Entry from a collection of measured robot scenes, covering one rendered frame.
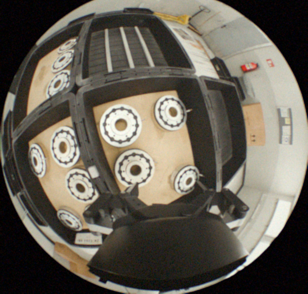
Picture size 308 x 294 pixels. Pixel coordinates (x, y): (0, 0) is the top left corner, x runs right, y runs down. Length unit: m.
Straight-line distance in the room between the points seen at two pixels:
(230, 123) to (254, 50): 2.72
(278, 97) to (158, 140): 2.87
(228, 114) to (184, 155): 0.35
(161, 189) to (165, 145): 0.14
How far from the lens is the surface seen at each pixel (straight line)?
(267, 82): 2.92
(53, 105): 0.23
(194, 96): 0.32
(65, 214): 0.41
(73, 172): 0.29
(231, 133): 0.61
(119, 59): 0.38
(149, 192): 0.34
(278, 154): 3.28
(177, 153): 0.34
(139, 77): 0.22
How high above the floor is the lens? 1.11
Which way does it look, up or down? 68 degrees down
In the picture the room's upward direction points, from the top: 97 degrees clockwise
